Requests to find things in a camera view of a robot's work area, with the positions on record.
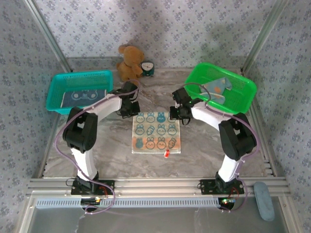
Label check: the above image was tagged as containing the cream towel with teal bunnies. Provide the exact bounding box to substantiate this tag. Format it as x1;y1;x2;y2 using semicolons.
131;111;182;159

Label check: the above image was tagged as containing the light blue orange dotted towel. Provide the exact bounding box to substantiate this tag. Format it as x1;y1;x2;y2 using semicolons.
199;77;233;105

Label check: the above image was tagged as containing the blue towel with pale print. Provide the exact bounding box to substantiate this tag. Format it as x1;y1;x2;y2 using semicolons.
61;89;107;109

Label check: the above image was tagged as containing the small teal alarm clock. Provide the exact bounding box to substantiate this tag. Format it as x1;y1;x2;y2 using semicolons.
140;61;156;78

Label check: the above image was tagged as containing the brown teddy bear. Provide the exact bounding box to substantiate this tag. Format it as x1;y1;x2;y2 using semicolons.
116;45;145;83

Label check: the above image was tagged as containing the teal plastic basket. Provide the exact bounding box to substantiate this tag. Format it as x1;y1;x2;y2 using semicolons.
45;69;114;115

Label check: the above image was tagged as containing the green plastic basket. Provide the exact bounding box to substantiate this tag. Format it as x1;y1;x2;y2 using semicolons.
184;62;258;116

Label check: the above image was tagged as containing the small circuit board with lights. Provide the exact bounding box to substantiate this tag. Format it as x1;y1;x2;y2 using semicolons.
81;197;107;204
218;198;236;207

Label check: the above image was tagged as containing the grey metal lower shelf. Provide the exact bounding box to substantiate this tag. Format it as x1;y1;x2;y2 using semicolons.
19;196;303;233

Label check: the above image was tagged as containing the blue-grey oblong pad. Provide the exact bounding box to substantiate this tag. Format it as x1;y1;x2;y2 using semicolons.
253;181;275;221

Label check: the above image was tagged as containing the aluminium front rail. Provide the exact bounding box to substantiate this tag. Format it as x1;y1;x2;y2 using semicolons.
26;176;292;198

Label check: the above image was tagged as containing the aluminium table side rail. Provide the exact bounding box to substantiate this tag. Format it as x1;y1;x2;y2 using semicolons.
250;104;276;177
34;113;61;180

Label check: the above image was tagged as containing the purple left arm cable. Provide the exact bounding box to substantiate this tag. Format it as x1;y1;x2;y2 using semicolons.
53;79;141;216

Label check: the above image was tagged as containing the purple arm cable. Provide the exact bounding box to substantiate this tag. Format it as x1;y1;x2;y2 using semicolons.
184;83;262;215
53;79;141;216

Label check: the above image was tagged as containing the grey slotted cable duct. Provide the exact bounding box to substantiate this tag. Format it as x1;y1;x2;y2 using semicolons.
35;197;221;209

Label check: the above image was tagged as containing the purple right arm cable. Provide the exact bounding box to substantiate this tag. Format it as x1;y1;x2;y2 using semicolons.
184;83;262;215

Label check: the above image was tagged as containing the aluminium frame post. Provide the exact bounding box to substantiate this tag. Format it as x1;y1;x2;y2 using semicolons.
241;0;292;73
23;0;73;73

